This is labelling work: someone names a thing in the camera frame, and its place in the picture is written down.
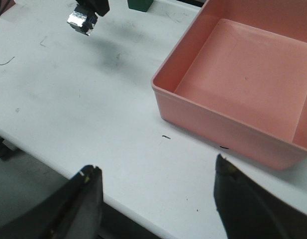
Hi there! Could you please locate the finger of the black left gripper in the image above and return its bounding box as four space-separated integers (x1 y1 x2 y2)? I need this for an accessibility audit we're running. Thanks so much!
76 0 110 17

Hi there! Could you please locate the pink cube block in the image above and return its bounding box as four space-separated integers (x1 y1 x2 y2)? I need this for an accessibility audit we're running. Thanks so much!
0 0 15 10

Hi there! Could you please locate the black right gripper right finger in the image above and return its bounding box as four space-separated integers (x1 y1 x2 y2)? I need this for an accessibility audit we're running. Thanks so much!
213 154 307 239

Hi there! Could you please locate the pink plastic bin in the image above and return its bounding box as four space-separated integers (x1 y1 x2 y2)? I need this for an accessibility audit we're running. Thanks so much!
152 0 307 170

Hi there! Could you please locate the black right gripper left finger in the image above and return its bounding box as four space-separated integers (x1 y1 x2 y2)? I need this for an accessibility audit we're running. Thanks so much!
0 165 103 239

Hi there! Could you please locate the yellow push button switch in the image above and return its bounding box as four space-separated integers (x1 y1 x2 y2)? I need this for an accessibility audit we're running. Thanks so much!
67 5 98 36

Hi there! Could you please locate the green cube block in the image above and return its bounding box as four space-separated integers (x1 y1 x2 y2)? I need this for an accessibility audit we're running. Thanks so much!
127 0 153 12

